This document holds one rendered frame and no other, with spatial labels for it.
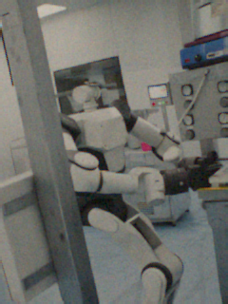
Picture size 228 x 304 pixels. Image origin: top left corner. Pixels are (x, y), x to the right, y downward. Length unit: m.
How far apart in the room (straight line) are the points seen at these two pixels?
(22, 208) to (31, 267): 0.13
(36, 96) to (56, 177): 0.17
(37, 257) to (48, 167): 0.20
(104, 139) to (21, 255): 0.88
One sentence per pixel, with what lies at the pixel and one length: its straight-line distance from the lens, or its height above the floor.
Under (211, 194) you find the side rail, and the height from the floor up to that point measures 0.96.
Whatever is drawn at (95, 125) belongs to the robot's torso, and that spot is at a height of 1.24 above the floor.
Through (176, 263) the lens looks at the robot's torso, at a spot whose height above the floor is 0.63.
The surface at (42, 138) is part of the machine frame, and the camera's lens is 0.93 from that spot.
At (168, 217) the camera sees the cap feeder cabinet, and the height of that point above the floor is 0.11.
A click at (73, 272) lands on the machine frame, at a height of 0.98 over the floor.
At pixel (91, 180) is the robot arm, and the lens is 1.42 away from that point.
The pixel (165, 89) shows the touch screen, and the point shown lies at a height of 1.31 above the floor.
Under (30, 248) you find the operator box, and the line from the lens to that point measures 0.97.
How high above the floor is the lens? 1.34
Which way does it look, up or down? 11 degrees down
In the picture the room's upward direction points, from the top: 12 degrees counter-clockwise
